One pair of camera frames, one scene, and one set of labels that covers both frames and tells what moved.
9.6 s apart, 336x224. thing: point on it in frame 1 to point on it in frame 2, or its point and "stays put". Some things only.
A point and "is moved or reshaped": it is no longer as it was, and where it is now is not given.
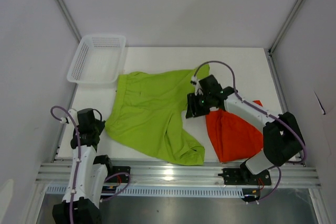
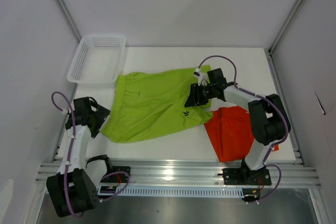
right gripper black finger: [196, 106] to [192, 100]
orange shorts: [232, 139] stays put
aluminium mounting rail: [153, 173] stays put
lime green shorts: [148, 108] is moved or reshaped
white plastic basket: [99, 60] stays put
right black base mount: [242, 176] stays put
